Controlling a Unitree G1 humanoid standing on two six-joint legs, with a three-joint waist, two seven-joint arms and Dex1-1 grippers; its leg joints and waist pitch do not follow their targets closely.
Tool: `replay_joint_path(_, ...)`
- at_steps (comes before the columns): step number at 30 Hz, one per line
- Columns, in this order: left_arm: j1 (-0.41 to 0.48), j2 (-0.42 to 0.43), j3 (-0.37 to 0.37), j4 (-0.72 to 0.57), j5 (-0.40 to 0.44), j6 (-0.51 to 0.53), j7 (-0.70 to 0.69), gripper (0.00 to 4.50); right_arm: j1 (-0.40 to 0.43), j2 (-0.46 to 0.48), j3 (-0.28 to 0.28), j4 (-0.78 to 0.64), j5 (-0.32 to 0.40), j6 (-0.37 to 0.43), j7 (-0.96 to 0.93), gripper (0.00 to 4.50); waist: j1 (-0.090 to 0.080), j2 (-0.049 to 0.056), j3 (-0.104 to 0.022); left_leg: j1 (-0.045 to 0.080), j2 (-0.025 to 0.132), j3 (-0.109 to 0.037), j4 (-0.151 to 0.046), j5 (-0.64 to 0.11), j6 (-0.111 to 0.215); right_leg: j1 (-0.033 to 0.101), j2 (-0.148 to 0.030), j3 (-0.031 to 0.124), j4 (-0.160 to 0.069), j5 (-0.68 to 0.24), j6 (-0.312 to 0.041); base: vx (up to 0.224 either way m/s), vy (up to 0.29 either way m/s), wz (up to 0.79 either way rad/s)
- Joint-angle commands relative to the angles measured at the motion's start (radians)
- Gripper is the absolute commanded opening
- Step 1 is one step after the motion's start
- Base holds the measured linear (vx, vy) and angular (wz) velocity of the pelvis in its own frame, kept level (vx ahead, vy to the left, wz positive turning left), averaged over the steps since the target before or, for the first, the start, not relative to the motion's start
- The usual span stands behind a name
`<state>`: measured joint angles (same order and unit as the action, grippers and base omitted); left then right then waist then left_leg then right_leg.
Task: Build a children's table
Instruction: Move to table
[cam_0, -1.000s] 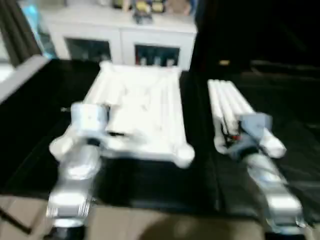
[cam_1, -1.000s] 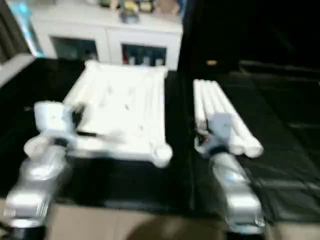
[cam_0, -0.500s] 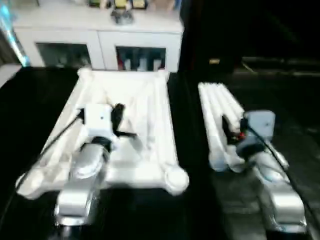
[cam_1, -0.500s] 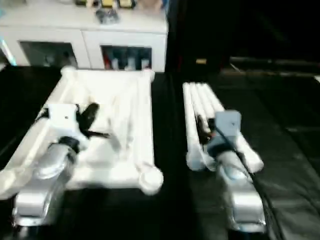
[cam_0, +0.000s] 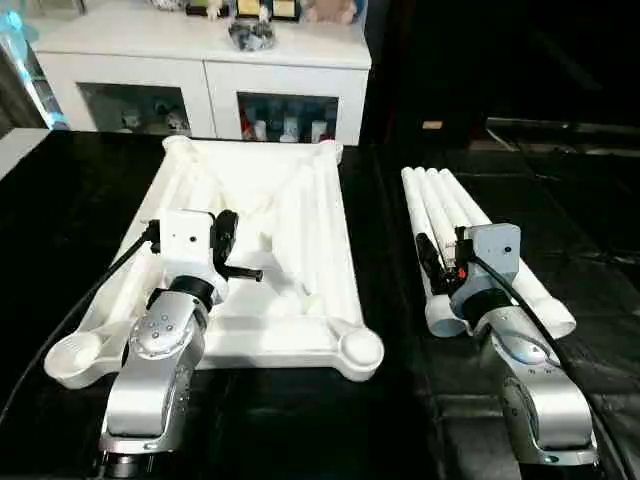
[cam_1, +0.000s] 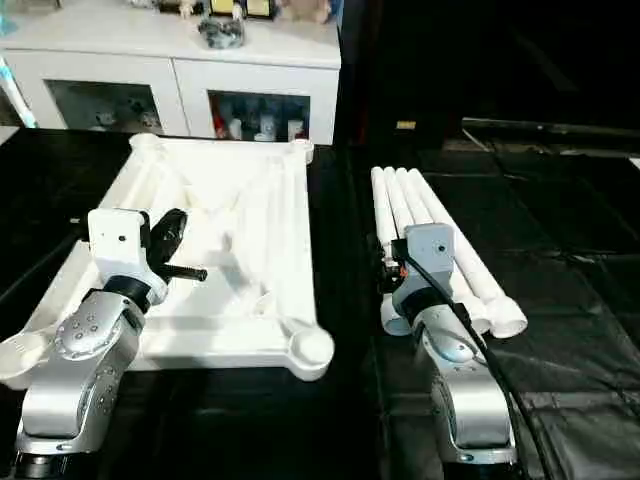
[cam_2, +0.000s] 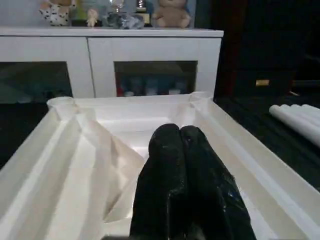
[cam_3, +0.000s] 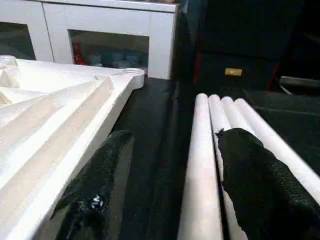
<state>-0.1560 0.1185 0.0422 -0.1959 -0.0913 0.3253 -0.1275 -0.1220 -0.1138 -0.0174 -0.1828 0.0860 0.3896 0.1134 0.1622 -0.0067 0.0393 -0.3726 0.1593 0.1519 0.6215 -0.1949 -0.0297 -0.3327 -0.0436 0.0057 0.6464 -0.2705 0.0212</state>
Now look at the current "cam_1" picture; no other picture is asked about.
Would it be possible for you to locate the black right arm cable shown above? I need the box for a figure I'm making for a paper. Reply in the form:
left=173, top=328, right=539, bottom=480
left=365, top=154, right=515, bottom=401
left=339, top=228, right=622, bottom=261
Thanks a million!
left=400, top=256, right=523, bottom=443

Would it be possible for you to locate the black metal bar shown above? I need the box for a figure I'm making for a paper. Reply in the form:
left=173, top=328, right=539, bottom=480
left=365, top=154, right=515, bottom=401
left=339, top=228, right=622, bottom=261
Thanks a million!
left=462, top=116, right=640, bottom=143

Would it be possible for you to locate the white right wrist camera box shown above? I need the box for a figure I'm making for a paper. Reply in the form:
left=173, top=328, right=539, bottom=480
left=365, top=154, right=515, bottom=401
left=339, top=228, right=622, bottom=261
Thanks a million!
left=404, top=224, right=457, bottom=303

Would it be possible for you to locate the black work mat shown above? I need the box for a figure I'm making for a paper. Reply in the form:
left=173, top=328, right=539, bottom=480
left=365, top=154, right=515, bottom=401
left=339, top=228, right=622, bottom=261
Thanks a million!
left=0, top=125, right=640, bottom=480

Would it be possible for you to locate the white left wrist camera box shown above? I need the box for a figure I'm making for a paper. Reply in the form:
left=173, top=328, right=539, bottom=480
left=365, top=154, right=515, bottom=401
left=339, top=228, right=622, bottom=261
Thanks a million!
left=87, top=208, right=154, bottom=301

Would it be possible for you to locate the crumpled silver object on cabinet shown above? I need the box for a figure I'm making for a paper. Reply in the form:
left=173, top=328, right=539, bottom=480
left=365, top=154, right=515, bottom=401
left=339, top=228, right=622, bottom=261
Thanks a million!
left=198, top=20, right=247, bottom=50

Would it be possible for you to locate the white plastic table top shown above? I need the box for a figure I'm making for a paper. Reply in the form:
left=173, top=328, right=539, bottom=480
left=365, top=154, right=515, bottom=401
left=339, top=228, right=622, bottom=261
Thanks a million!
left=0, top=133, right=336, bottom=393

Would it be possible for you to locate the white glass-door cabinet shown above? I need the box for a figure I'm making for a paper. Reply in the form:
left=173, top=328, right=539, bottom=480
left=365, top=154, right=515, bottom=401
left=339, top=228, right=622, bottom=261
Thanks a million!
left=0, top=8, right=343, bottom=147

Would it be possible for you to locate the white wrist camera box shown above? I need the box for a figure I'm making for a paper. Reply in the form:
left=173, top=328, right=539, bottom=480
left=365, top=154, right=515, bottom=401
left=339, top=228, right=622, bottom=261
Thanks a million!
left=404, top=224, right=457, bottom=303
left=87, top=208, right=154, bottom=301

